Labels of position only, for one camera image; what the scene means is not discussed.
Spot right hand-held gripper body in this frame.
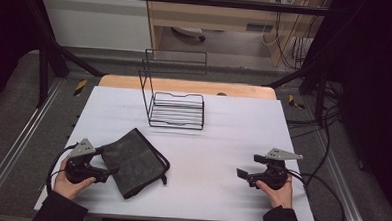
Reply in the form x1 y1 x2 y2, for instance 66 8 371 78
246 146 305 192

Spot black wire rack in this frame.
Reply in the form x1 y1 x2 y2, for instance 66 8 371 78
135 48 209 132

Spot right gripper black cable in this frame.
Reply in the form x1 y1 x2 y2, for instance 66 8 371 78
284 168 347 221

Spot black floor cables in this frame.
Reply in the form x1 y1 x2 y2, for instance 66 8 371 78
284 78 345 142

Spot dark grey towel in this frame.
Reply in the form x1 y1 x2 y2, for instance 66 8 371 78
97 125 173 202

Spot person's right hand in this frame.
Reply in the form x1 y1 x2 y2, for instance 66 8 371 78
254 173 295 210

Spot light wooden desk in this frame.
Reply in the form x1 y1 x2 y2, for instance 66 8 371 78
142 0 327 70

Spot office chair base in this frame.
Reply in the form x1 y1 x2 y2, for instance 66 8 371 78
170 25 208 43

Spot hanging cable bundle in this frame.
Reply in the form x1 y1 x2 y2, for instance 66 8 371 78
259 7 323 71

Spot person's left hand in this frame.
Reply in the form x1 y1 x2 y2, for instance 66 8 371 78
52 156 98 202

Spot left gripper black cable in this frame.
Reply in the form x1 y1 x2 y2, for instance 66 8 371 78
45 142 79 197

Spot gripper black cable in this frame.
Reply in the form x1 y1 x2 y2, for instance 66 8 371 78
45 142 79 197
284 168 347 221

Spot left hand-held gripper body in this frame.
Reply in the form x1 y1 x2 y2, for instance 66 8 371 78
64 137 113 186

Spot white table board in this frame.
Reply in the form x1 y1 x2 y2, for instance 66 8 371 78
33 83 322 221

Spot aluminium rail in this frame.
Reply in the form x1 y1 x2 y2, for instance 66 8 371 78
306 127 375 221
0 76 65 217

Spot wooden board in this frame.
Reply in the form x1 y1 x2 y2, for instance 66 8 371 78
98 73 279 101

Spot white panel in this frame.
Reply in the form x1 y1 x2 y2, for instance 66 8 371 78
38 0 155 53

